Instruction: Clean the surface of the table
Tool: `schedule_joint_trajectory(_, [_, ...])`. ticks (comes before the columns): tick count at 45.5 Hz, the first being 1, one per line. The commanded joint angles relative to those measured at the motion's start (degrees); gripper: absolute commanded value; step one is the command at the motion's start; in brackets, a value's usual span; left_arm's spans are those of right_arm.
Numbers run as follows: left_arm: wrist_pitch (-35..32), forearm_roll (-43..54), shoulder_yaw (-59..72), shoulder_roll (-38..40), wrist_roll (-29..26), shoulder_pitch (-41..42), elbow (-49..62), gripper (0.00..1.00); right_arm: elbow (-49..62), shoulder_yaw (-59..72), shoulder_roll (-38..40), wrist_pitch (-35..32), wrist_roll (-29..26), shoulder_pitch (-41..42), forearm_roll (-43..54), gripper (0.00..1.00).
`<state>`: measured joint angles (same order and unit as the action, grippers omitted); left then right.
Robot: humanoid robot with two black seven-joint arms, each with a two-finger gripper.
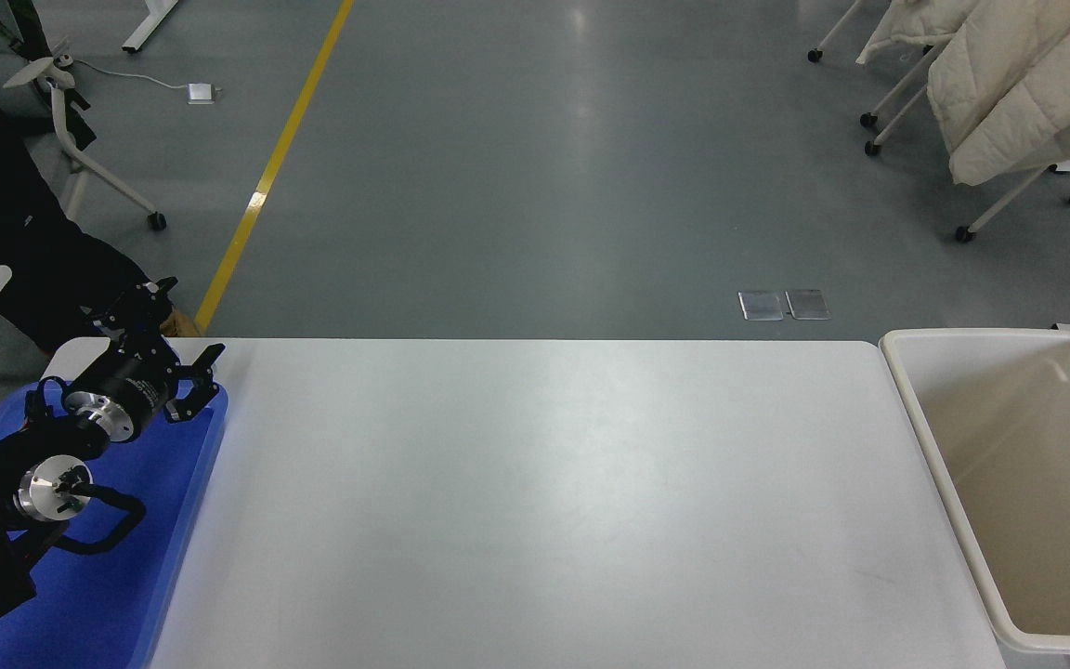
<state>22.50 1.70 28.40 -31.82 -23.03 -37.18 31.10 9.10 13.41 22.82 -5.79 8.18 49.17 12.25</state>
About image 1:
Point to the small cream quilted jacket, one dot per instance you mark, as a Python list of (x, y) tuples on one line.
[(916, 23)]

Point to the white table leg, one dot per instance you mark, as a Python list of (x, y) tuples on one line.
[(150, 26)]

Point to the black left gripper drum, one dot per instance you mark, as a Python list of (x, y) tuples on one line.
[(131, 381)]

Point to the large cream quilted jacket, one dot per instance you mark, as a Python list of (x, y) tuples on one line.
[(1037, 84)]

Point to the white chair frame with casters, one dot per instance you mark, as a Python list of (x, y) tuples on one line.
[(815, 56), (964, 234), (868, 120)]

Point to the large pale plastic bin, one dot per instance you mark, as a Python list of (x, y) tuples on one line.
[(1027, 465)]

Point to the silver floor plate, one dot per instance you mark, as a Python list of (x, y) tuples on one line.
[(809, 305), (762, 307)]

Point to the grey chair with white frame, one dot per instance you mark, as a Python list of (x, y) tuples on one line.
[(157, 221)]

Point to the blue plastic tray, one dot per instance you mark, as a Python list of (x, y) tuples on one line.
[(108, 595)]

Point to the white floor socket box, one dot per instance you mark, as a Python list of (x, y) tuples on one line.
[(201, 93)]

